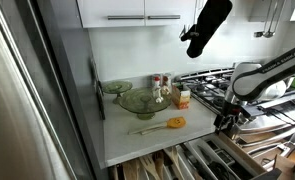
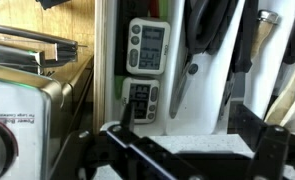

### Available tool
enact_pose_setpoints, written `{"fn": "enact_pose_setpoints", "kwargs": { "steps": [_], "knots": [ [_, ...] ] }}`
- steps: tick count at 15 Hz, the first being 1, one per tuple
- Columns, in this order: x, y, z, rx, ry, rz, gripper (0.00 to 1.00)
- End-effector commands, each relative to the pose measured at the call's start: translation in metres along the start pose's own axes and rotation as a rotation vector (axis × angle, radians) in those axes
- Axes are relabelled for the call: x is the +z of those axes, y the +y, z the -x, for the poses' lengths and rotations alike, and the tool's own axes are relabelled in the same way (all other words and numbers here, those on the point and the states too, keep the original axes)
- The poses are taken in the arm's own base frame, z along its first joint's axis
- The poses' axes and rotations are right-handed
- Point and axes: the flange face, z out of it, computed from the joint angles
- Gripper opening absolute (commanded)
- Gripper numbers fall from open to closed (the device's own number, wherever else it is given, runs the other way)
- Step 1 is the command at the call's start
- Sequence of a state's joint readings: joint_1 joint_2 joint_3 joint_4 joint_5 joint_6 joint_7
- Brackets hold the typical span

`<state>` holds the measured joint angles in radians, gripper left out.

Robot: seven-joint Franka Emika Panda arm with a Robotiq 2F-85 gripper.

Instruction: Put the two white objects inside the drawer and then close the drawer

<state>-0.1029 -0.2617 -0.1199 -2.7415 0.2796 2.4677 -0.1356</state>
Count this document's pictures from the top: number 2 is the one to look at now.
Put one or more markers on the wooden drawer grey front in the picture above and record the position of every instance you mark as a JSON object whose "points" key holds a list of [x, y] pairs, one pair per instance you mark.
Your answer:
{"points": [[98, 66]]}

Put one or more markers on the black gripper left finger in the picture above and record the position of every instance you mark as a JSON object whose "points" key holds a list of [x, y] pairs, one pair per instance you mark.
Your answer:
{"points": [[127, 113]]}

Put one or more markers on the red sheathed knife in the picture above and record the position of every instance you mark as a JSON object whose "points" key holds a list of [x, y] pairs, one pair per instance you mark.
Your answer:
{"points": [[153, 6]]}

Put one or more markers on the stainless gas stove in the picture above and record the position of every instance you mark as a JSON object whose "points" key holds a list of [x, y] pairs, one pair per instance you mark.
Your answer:
{"points": [[27, 110]]}

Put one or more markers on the brown wooden spoon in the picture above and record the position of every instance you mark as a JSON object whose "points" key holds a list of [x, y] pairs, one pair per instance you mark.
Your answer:
{"points": [[287, 93]]}

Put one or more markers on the white cutlery organizer tray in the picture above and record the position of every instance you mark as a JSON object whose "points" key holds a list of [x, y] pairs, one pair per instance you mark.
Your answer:
{"points": [[203, 100]]}

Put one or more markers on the black scissors red pivot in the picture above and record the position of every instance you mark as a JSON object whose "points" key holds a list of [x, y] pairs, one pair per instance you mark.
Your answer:
{"points": [[228, 23]]}

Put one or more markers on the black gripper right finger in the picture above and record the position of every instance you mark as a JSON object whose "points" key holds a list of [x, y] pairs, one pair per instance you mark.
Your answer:
{"points": [[250, 126]]}

